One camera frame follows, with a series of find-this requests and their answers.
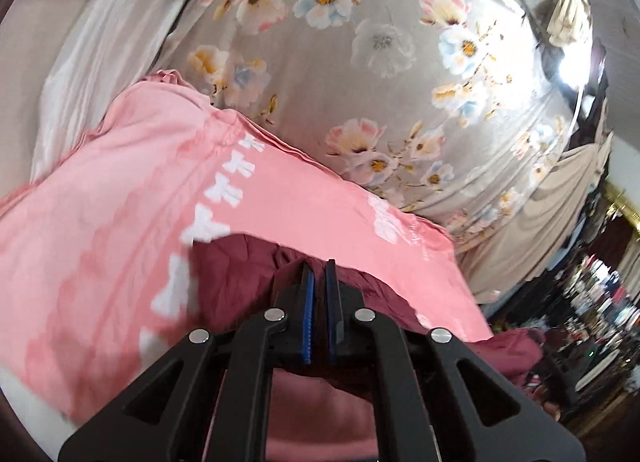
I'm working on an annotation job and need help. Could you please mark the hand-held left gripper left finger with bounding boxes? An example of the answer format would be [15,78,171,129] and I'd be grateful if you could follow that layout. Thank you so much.
[57,262,317,462]

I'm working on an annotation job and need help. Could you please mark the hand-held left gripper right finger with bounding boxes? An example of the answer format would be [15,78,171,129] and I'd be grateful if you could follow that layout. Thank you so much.
[324,259,586,462]

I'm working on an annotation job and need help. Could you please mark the maroon puffer jacket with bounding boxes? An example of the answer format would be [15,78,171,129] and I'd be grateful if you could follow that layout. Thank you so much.
[192,232,546,393]

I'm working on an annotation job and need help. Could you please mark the pink printed blanket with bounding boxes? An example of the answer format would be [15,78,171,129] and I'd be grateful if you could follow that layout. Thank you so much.
[0,69,494,462]

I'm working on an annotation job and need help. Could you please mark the beige draped cloth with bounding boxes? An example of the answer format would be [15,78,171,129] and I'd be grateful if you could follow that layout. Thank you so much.
[459,136,614,304]

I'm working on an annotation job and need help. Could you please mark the grey floral sheet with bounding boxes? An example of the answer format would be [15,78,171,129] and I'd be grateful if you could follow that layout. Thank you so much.
[155,0,582,243]

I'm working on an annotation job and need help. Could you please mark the cluttered goods shelves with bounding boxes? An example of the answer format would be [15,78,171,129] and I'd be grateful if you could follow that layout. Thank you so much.
[490,222,640,423]

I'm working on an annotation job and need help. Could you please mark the white curtain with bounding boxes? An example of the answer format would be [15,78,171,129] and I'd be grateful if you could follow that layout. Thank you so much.
[0,0,201,183]

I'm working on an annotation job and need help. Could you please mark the cream hanging cloth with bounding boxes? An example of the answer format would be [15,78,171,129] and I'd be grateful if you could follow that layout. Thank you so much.
[545,0,594,49]

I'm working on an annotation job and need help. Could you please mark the gold frame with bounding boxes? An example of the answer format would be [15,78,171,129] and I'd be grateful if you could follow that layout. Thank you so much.
[604,186,640,234]

